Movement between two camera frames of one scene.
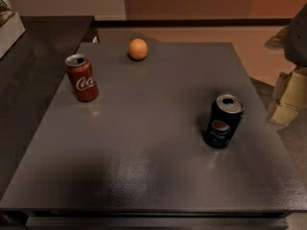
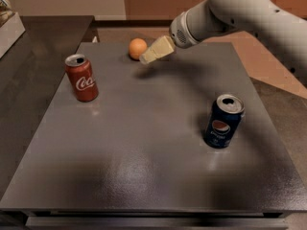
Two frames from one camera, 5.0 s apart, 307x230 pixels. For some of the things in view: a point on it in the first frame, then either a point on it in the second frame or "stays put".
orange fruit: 137,49 stays put
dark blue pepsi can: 224,121 stays put
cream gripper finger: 291,97 -> 187,29
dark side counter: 30,72 stays put
